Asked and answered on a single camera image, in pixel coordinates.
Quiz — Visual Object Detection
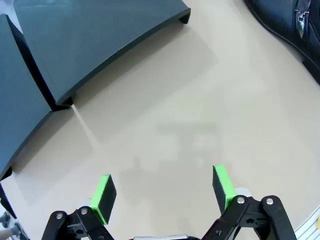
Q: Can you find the green-padded left gripper right finger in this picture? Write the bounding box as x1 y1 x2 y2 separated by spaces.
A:
202 164 298 240

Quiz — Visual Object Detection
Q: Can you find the black shoe stand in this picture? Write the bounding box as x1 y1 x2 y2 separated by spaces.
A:
0 13 75 181
6 0 192 111

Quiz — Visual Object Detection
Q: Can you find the black loafer with metal buckle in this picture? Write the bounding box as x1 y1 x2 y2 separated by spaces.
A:
243 0 320 85

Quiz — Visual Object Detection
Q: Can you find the green-padded left gripper left finger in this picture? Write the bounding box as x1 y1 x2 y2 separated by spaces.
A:
41 174 118 240

